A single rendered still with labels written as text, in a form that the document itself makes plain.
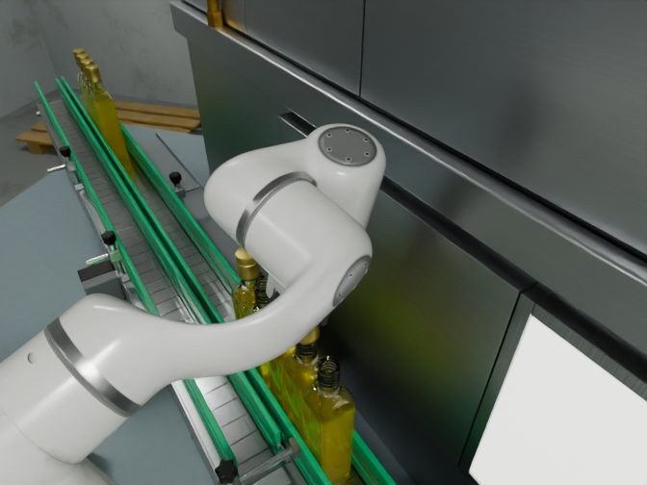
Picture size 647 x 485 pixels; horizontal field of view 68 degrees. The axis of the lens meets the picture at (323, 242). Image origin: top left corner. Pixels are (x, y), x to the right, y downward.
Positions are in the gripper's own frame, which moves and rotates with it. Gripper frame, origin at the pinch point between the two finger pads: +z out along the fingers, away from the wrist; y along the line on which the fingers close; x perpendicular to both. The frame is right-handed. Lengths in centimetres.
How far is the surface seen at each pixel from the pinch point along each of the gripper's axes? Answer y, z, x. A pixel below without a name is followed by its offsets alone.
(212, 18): -13, -9, -55
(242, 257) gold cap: 0.8, 5.7, -15.8
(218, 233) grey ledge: -11, 44, -50
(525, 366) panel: -11.7, -11.9, 20.5
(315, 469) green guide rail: 4.4, 18.3, 13.6
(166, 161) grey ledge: -13, 55, -92
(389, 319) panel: -11.8, 3.8, 4.4
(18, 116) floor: 18, 217, -355
